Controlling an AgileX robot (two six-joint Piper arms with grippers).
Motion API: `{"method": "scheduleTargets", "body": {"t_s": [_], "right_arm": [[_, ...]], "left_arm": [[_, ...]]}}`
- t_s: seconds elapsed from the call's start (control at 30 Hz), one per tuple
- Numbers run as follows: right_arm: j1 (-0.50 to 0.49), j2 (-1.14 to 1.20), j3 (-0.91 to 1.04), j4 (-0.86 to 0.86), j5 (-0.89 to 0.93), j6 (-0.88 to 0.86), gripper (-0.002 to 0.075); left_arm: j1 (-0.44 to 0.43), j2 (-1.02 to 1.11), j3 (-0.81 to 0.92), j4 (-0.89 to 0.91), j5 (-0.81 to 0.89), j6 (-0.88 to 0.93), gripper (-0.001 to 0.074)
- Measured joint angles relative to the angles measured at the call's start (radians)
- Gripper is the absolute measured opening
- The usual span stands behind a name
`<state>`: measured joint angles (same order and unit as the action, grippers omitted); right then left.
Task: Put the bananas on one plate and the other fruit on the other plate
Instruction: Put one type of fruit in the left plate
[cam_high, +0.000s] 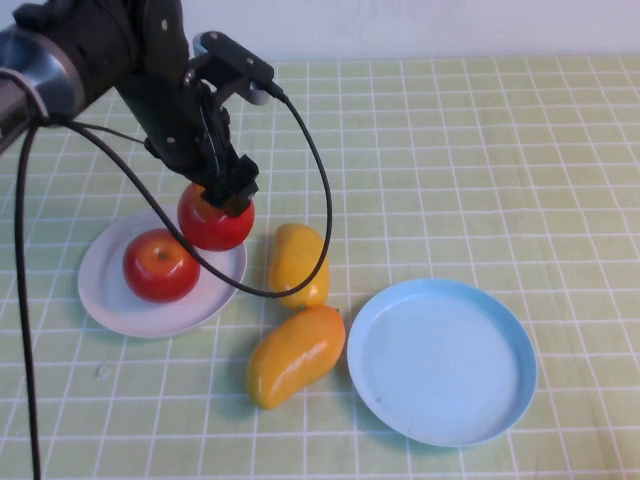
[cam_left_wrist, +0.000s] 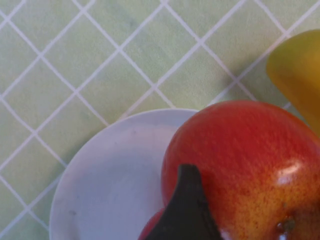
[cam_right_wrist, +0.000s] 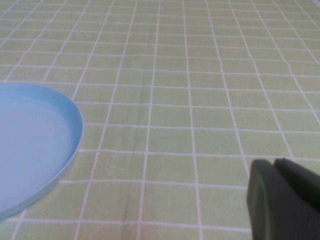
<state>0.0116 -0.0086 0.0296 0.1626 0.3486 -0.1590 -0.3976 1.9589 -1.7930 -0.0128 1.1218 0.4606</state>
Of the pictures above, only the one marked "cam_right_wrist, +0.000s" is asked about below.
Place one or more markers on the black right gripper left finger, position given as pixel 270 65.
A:
pixel 275 212

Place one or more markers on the green white checkered tablecloth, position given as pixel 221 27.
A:
pixel 175 100

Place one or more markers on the light blue round plate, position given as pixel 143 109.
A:
pixel 30 150

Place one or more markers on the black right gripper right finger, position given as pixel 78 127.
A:
pixel 305 180

